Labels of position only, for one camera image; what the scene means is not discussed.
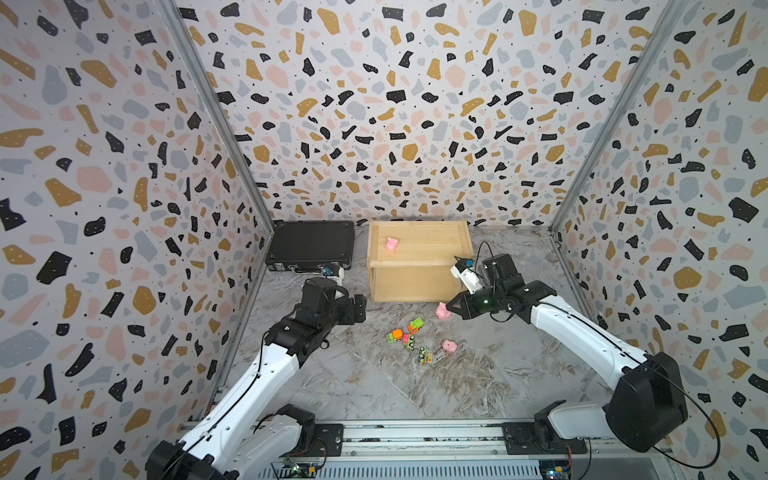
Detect pink toy pig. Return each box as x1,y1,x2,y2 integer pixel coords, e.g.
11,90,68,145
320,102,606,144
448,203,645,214
435,302,453,320
385,237,399,252
442,340,458,354

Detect green orange mixer truck toy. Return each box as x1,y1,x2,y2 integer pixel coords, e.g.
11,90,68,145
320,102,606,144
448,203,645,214
386,329,404,344

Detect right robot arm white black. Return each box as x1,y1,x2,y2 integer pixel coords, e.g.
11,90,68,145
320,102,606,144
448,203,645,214
446,254,688,453

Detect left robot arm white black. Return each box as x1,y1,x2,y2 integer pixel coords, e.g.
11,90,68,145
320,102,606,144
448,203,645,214
145,277,367,479

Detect orange green dump truck toy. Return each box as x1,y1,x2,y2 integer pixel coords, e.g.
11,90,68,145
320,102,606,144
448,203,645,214
407,318,424,334

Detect green overturned toy truck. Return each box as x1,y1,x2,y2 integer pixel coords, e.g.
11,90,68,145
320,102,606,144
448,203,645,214
418,346,433,365

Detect green pink mixer truck toy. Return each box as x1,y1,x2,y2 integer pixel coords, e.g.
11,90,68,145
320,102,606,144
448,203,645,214
401,334,415,351

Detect wooden two-tier shelf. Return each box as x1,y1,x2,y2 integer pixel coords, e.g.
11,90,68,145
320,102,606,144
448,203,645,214
367,221,474,303

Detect black briefcase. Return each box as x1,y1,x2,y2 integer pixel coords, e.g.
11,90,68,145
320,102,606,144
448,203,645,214
265,221,355,273

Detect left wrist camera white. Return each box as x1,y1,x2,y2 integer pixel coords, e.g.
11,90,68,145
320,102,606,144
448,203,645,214
323,264,345,286

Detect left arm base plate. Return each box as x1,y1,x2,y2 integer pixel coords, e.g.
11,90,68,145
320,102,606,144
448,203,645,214
284,423,344,458

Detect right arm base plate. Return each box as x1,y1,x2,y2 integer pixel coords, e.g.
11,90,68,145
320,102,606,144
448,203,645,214
501,421,588,455

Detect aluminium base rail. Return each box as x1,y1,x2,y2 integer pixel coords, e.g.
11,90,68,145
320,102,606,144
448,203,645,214
252,419,677,479

